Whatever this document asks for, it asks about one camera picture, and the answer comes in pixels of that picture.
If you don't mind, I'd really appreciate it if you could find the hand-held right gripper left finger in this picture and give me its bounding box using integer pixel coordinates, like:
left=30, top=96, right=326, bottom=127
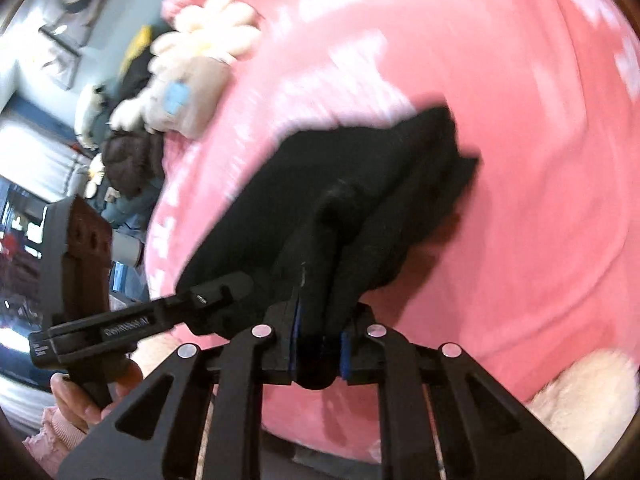
left=57, top=300, right=301, bottom=480

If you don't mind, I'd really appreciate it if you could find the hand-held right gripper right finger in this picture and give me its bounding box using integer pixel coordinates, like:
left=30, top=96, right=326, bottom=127
left=340, top=305, right=586, bottom=480

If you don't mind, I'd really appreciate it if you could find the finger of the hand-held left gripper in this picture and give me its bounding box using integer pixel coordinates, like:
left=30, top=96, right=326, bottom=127
left=175, top=271, right=256, bottom=336

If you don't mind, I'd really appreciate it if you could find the black long-sleeved sweater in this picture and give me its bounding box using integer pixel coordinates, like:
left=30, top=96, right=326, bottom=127
left=177, top=105, right=481, bottom=391

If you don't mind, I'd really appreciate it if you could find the person's left forearm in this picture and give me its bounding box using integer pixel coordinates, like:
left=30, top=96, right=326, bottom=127
left=22, top=405, right=88, bottom=471

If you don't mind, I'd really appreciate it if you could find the person's left hand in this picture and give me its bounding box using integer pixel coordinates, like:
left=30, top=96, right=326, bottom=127
left=50, top=360, right=146, bottom=433

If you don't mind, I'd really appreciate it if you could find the blue sofa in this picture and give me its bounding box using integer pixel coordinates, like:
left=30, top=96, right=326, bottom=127
left=100, top=185, right=161, bottom=231

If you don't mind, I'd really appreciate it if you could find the small white flower plush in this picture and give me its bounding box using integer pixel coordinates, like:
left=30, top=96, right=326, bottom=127
left=84, top=155, right=107, bottom=198

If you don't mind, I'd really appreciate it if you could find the brown puffer jacket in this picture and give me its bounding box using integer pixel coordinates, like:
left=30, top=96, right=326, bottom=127
left=102, top=127, right=166, bottom=198

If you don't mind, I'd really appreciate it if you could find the grey bear face pillow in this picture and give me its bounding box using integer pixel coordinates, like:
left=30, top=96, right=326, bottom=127
left=142, top=55, right=233, bottom=138

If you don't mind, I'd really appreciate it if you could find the pink bow-print blanket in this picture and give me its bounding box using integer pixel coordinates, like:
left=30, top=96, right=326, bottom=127
left=145, top=0, right=640, bottom=463

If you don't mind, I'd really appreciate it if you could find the cream petal plush pillow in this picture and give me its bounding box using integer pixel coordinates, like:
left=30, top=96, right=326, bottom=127
left=109, top=91, right=151, bottom=133

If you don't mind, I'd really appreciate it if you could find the white plush toy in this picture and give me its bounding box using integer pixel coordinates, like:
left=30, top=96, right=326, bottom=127
left=75, top=82, right=113, bottom=148

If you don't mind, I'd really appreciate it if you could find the cream fluffy plush seat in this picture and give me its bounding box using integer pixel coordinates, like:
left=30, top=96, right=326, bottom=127
left=127, top=332, right=640, bottom=480

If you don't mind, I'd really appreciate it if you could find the black and yellow cushion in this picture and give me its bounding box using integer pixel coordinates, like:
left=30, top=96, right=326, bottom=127
left=120, top=25, right=161, bottom=96

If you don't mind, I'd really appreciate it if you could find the white flower plush pillow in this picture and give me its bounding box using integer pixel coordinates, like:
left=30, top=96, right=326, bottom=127
left=150, top=0, right=263, bottom=68

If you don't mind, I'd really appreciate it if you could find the small framed wall picture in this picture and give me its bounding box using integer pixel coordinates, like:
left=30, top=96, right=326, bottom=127
left=40, top=10, right=88, bottom=91

